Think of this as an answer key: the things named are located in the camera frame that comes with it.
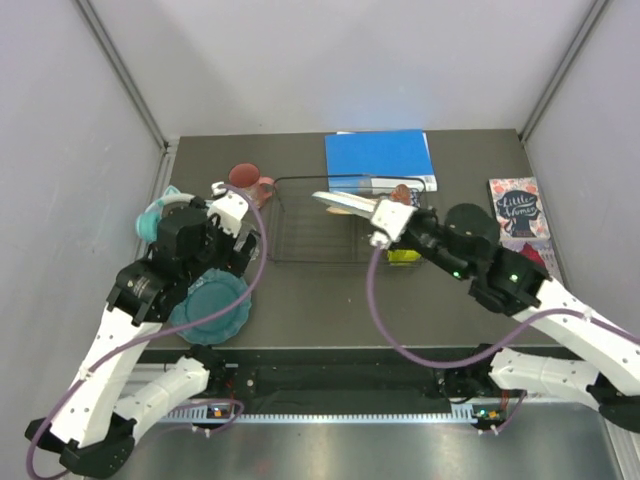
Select pink ghost mug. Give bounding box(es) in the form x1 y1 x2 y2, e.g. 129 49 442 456
228 163 275 208

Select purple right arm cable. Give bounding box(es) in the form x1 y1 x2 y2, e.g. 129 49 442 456
367 239 640 435

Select teal cat ear headphones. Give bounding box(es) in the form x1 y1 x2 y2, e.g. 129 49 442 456
135 185 194 244

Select lime green bowl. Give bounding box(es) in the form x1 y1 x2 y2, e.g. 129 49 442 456
387 249 421 266

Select white slotted cable duct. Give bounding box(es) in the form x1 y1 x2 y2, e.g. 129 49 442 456
167 399 506 425

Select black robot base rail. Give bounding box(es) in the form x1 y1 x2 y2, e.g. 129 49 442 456
139 347 566 416

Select Little Women book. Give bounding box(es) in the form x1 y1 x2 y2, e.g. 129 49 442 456
488 177 551 241

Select teal scalloped plate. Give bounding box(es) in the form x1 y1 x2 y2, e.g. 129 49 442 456
169 269 252 345

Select white watermelon plate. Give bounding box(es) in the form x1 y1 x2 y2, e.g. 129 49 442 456
311 191 379 220

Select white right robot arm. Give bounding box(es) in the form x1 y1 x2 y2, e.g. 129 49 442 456
371 200 639 432

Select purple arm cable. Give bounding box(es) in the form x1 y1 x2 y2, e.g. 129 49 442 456
367 239 640 435
24 183 267 480

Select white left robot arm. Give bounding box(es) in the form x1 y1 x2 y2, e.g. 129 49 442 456
25 194 267 479

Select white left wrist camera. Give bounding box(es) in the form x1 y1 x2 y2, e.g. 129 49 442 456
207 182 249 238

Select red illustrated book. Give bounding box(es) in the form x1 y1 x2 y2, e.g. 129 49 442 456
502 239 564 283

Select peach bird plate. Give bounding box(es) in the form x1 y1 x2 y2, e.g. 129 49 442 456
326 207 351 215

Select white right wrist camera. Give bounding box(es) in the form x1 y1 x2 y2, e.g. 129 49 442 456
370 199 417 249

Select blue folder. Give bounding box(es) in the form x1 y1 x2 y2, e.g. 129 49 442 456
325 130 438 193

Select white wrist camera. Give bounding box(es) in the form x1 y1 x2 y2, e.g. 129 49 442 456
207 182 249 238
370 199 417 249

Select black wire dish rack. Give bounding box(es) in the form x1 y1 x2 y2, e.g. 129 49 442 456
268 175 428 266

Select clear plastic cup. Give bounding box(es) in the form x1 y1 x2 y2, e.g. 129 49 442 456
234 223 261 261

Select red patterned small bowl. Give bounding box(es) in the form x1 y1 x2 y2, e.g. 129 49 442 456
390 184 420 207

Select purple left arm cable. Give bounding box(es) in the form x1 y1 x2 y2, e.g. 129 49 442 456
24 183 267 480

